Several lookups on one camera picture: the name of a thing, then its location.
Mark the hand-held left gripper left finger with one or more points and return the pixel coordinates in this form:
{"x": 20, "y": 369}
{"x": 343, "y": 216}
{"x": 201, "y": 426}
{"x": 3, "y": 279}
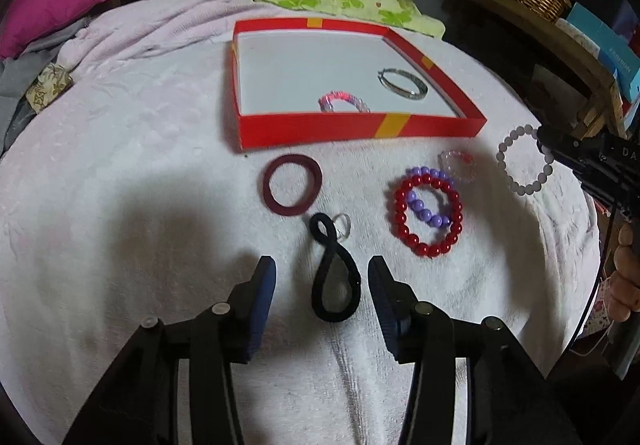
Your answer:
{"x": 260, "y": 305}

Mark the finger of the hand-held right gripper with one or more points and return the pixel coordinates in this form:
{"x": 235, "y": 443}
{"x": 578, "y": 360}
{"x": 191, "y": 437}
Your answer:
{"x": 560, "y": 145}

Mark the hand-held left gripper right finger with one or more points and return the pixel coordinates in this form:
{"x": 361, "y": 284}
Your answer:
{"x": 387, "y": 305}

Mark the dark red bangle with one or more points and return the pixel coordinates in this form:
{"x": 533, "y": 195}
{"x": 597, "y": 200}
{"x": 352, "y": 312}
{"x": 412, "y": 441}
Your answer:
{"x": 268, "y": 185}

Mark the red cardboard box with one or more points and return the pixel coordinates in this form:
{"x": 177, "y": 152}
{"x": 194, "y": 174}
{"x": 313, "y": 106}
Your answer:
{"x": 310, "y": 130}

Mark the person's right hand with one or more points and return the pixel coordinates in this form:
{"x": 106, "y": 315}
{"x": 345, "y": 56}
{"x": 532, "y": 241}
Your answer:
{"x": 622, "y": 290}

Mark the blue cardboard box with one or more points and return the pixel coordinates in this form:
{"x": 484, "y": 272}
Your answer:
{"x": 615, "y": 55}

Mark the wooden shelf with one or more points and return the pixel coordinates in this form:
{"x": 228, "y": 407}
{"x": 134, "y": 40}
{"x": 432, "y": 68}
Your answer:
{"x": 550, "y": 37}

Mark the pink floral cloth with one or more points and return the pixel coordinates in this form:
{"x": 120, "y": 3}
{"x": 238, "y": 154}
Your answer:
{"x": 595, "y": 317}

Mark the silver metal bangle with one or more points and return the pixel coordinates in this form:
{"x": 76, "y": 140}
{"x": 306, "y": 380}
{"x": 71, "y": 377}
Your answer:
{"x": 419, "y": 94}

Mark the pale pink blanket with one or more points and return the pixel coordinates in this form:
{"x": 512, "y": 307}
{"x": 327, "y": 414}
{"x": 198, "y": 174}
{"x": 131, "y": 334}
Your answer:
{"x": 150, "y": 150}

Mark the small floral pouch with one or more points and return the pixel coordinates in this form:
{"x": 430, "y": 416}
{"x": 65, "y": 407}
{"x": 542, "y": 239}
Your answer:
{"x": 47, "y": 87}

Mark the grey cloth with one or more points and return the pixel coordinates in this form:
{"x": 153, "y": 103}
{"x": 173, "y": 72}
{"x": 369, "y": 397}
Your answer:
{"x": 20, "y": 90}

